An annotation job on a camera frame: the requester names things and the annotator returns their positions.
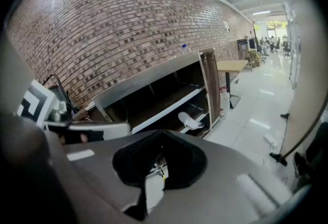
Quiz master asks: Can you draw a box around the wooden table with black base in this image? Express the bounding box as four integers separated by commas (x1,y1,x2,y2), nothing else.
216,59,249,110

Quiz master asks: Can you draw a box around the wooden rack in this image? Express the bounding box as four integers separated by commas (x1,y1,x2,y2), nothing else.
246,49,268,68

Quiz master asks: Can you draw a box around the person's trouser leg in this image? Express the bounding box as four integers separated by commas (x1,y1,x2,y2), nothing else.
304,121,328,167

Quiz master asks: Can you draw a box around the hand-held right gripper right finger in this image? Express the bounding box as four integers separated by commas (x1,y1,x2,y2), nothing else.
151,129,294,224

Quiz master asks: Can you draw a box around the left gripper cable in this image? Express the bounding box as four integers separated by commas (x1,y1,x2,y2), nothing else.
42,74,77,113

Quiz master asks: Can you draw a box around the translucent plastic jug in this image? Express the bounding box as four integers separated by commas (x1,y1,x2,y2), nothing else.
218,86,231,118

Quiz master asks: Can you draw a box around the metal shelf rack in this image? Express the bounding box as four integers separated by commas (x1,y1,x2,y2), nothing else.
84,48,224,141

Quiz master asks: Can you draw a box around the black cabinet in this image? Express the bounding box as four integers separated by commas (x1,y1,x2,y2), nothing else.
236,38,257,61

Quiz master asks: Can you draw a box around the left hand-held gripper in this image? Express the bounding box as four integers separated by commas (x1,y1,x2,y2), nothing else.
15,78,132,141

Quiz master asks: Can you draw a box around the black office chair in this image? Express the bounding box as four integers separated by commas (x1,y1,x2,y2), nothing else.
281,41,292,57
269,39,282,54

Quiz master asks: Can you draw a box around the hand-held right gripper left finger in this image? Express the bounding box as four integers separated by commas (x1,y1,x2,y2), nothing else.
47,129,166,224

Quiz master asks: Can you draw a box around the dark wooden table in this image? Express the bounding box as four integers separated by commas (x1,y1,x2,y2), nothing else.
269,7,328,167

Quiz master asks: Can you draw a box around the white power strip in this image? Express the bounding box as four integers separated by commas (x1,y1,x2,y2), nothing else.
263,132,279,147

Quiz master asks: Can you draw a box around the white shoe with tan sole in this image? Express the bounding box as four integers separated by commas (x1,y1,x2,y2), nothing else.
177,111,206,131

